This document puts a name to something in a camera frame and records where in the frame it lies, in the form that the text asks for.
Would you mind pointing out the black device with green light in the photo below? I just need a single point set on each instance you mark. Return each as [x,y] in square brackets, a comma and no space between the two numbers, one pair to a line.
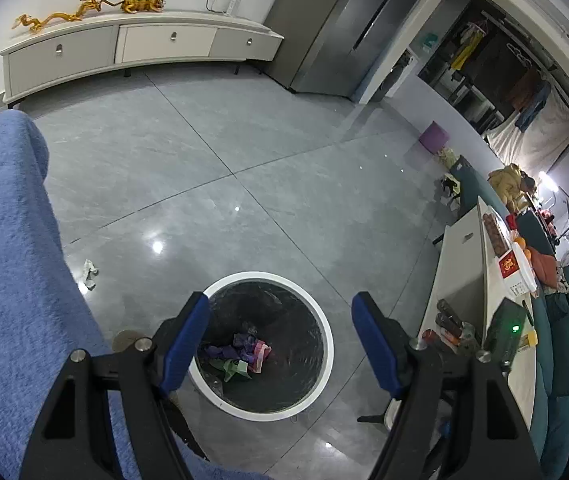
[507,327]

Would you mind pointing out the red gift box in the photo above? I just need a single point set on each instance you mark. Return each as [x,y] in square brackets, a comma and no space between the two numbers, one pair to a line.
[509,265]

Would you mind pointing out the hanging yellow garment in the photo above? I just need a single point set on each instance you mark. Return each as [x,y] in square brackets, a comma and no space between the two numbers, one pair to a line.
[464,50]

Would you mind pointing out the crumpled white tissue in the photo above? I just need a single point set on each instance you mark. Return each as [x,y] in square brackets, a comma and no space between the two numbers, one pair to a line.
[89,272]

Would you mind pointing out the golden tiger figurine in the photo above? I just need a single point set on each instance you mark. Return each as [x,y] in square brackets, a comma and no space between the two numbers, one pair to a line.
[142,5]

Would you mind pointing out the white trash bin black liner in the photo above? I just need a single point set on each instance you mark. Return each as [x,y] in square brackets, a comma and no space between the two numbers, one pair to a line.
[289,325]

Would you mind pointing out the grey refrigerator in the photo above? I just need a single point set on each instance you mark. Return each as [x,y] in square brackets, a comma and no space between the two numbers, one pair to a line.
[344,30]

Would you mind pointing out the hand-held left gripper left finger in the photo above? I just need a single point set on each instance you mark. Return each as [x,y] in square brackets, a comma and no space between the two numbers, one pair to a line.
[184,345]

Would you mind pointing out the hanging white sheet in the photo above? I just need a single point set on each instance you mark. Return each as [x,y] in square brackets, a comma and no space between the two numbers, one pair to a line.
[539,140]

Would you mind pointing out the hanging blue garment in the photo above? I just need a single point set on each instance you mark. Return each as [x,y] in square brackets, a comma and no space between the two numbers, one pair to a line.
[532,105]

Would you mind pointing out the small black toy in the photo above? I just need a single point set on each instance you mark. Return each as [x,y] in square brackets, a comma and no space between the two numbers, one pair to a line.
[449,184]

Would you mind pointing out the yellow jacket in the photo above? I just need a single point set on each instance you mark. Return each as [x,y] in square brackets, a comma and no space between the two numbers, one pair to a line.
[507,182]

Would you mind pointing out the purple bucket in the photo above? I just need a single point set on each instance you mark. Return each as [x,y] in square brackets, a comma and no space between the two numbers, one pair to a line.
[433,137]

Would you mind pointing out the white power strip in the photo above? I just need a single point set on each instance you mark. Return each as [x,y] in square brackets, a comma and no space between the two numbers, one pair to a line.
[233,5]

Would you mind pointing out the teal sofa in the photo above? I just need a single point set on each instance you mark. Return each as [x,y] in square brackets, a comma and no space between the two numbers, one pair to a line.
[564,385]

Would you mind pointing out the orange cushion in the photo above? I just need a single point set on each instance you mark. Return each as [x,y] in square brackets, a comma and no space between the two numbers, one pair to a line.
[543,266]

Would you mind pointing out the golden dragon figurine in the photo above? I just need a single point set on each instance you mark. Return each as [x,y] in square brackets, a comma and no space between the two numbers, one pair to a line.
[59,16]

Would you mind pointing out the purple crumpled wrapper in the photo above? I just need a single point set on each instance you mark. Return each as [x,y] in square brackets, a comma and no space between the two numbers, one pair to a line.
[239,350]

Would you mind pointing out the green crumpled paper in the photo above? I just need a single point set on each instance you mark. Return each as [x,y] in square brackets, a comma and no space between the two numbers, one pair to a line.
[237,370]

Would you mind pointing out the pink crumpled wrapper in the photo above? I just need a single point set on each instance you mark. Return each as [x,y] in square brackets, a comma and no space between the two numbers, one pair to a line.
[260,355]

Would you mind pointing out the white coffee table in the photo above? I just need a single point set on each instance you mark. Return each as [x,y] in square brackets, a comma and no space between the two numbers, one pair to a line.
[457,265]

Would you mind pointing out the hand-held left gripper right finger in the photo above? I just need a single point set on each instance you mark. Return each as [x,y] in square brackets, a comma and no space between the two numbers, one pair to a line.
[374,345]

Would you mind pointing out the white TV cabinet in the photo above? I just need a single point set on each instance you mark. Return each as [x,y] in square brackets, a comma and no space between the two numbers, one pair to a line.
[164,42]

